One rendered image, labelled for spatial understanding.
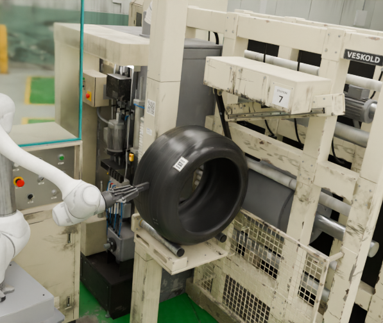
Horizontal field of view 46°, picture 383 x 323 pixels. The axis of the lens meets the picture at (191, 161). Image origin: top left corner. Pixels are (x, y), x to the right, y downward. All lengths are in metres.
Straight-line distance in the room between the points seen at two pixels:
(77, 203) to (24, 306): 0.59
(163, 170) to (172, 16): 0.74
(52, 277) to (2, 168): 0.91
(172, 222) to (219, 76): 0.76
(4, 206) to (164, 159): 0.75
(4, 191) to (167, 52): 1.00
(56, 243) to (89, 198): 1.04
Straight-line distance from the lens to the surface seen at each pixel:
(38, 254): 2.72
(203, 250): 2.48
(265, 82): 2.11
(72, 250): 2.80
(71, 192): 1.77
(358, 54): 2.19
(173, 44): 2.29
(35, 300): 2.18
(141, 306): 2.87
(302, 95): 2.04
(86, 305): 3.36
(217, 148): 2.11
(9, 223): 2.23
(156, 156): 2.11
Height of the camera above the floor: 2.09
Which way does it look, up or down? 21 degrees down
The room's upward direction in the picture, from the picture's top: 6 degrees clockwise
